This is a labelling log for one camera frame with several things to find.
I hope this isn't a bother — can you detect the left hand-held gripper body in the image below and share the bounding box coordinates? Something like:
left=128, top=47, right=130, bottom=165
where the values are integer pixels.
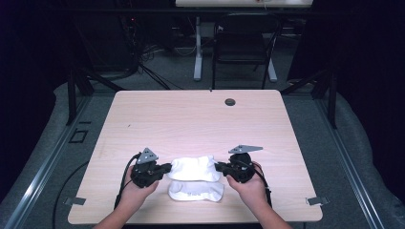
left=130, top=147, right=160, bottom=189

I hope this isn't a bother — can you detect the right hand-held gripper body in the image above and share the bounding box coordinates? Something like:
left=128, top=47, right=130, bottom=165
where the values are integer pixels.
left=227, top=144, right=265, bottom=184

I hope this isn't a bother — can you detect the white sock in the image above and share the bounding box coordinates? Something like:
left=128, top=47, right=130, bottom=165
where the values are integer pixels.
left=166, top=155, right=223, bottom=183
left=167, top=179, right=225, bottom=202

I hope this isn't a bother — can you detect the person's left hand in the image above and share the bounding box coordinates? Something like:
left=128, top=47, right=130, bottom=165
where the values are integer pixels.
left=121, top=166, right=160, bottom=205

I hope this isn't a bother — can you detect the person's right hand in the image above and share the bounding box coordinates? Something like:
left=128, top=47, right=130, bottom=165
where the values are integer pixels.
left=225, top=161, right=272, bottom=210

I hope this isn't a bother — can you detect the black tape square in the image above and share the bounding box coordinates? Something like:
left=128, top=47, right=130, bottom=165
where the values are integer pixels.
left=68, top=128, right=90, bottom=144

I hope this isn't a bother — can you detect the white desk leg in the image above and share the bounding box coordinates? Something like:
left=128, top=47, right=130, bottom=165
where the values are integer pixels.
left=193, top=15, right=204, bottom=82
left=266, top=58, right=278, bottom=83

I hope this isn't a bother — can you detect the black metal stand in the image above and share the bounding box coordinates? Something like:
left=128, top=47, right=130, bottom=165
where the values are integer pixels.
left=280, top=68, right=338, bottom=130
left=65, top=63, right=126, bottom=127

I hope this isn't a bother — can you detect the black folding chair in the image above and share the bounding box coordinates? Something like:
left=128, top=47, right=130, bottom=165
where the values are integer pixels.
left=211, top=12, right=285, bottom=91

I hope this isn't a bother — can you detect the white desk top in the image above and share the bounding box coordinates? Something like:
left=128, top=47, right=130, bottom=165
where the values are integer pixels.
left=175, top=0, right=314, bottom=9

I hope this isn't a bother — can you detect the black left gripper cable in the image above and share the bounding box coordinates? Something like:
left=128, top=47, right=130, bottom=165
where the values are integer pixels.
left=113, top=153, right=141, bottom=210

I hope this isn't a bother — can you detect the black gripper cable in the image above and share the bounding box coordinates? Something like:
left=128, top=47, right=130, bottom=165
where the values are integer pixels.
left=251, top=167, right=273, bottom=208
left=113, top=153, right=141, bottom=210

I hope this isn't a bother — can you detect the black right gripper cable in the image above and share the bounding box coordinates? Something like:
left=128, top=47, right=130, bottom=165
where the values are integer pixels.
left=251, top=167, right=273, bottom=208

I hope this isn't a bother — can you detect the black floor cable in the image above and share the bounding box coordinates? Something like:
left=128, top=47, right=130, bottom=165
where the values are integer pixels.
left=52, top=159, right=91, bottom=229

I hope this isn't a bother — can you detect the bundle of black cables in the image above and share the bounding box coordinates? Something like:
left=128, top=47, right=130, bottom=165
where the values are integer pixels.
left=119, top=15, right=184, bottom=92

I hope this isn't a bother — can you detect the aluminium floor rail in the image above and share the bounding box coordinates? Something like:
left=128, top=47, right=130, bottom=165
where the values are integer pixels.
left=2, top=94, right=93, bottom=229
left=314, top=98, right=387, bottom=229

